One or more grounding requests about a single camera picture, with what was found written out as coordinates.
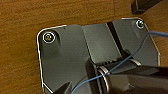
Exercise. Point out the black furniture foot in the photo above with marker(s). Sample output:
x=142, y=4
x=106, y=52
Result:
x=143, y=5

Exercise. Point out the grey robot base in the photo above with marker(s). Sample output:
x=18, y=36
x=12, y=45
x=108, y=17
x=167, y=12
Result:
x=66, y=50

